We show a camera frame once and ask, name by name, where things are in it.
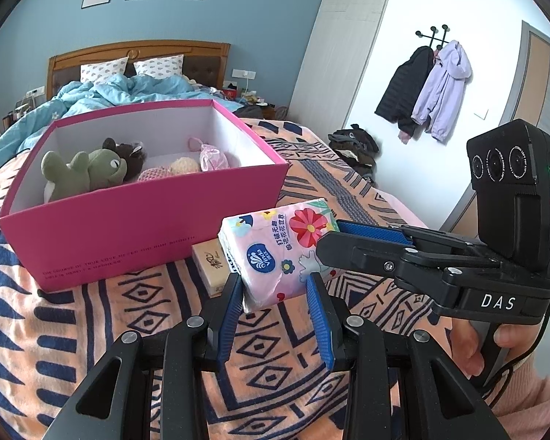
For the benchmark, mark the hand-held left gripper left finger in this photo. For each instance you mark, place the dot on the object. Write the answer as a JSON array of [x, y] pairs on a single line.
[[227, 325]]

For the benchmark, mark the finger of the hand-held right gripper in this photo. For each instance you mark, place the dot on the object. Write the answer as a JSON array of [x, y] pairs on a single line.
[[371, 231], [357, 254]]

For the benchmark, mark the nightstand clutter with red box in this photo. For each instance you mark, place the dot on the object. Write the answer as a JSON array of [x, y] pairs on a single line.
[[252, 103]]

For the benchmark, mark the wooden door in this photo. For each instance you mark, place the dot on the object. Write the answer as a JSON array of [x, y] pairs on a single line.
[[531, 82]]

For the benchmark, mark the pink cardboard box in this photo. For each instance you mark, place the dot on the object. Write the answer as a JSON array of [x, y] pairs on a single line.
[[142, 229]]

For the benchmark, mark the brown and white plush toy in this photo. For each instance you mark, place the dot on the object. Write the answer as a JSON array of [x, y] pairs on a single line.
[[133, 156]]

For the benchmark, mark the person's right hand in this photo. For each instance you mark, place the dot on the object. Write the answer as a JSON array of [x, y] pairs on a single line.
[[465, 343]]

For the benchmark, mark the dark bag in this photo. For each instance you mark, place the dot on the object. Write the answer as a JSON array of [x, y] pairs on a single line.
[[355, 149]]

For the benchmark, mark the nightstand clutter with bottles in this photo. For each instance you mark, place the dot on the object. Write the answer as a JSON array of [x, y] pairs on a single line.
[[20, 112]]

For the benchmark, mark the wooden headboard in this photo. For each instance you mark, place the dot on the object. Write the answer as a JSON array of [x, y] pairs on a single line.
[[206, 62]]

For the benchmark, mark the beige plush toy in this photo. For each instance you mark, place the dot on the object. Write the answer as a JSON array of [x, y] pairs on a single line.
[[185, 166]]

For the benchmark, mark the floral tissue pack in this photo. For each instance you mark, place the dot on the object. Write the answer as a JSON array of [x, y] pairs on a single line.
[[275, 252]]

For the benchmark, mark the small tan box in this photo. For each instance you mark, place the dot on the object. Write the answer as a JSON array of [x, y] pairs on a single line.
[[208, 266]]

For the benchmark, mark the white dotted pillow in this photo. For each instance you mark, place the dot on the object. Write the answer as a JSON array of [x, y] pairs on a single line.
[[103, 69], [160, 66]]

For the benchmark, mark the black jacket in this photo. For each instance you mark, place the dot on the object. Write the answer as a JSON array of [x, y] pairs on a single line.
[[403, 91]]

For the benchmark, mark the pink garment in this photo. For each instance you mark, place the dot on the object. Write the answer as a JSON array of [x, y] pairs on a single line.
[[404, 136]]

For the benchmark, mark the black wall coat rack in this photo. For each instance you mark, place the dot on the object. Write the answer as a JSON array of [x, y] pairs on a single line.
[[433, 36]]

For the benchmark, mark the white wall socket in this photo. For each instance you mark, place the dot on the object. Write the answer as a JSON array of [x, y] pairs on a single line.
[[243, 73], [35, 91]]

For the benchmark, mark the light blue duvet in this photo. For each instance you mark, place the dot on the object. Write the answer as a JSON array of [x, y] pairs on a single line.
[[119, 91]]

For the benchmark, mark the pink bag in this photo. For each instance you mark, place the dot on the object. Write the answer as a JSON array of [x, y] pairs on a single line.
[[211, 156]]

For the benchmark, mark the beige wardrobe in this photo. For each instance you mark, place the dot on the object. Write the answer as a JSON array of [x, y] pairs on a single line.
[[343, 46]]

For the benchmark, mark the purple hooded jacket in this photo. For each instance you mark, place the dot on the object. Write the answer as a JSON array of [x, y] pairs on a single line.
[[444, 91]]

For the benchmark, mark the green plush toy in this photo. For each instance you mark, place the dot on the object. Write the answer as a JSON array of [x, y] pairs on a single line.
[[87, 169]]

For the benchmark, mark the white wall switch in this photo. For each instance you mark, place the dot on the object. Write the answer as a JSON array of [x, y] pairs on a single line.
[[480, 114]]

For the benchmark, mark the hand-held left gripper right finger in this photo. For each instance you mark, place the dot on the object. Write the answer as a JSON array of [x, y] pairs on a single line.
[[321, 325]]

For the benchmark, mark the person's right forearm pink sleeve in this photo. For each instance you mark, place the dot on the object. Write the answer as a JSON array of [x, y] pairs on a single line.
[[541, 403]]

